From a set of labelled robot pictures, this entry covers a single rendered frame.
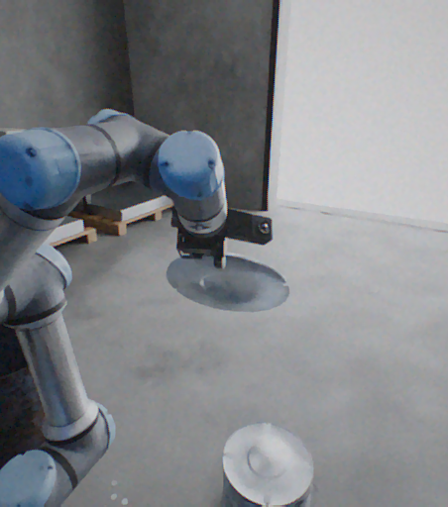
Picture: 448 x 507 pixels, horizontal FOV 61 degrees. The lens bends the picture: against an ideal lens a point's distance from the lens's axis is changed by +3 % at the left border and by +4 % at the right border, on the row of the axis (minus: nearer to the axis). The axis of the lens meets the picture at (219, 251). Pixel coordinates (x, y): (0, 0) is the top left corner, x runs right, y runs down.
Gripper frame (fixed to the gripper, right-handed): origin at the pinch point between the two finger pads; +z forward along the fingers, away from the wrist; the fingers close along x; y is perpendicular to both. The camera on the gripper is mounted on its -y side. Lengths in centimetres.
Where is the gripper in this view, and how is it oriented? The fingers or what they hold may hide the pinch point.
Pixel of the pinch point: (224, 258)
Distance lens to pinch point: 76.1
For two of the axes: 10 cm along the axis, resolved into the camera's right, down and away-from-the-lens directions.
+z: 0.7, 3.7, 9.3
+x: -0.7, 9.3, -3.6
